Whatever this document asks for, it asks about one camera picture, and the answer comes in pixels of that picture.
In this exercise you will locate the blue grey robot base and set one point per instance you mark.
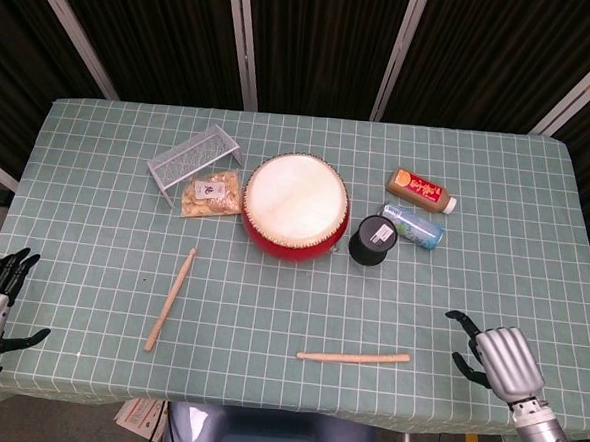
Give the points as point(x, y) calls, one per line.
point(267, 437)

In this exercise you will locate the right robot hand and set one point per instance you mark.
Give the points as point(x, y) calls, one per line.
point(509, 359)

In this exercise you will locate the wooden drumstick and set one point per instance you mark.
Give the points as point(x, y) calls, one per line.
point(352, 357)
point(171, 298)

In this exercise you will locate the green checked tablecloth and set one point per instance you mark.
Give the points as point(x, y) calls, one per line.
point(290, 306)

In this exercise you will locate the black mesh pen holder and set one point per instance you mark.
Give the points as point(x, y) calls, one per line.
point(371, 238)

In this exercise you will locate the brown bottle red label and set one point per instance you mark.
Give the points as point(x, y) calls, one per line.
point(417, 188)

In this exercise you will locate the clear bag of snacks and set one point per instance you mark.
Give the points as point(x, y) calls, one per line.
point(211, 196)

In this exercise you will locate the white printed paper box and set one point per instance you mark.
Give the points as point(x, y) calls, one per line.
point(140, 419)

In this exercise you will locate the light blue drink can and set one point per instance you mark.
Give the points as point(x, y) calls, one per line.
point(422, 231)

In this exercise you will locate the grey metal mesh shelf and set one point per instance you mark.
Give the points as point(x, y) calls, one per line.
point(191, 157)

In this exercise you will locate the red drum white skin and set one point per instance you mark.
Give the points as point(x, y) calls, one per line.
point(293, 201)

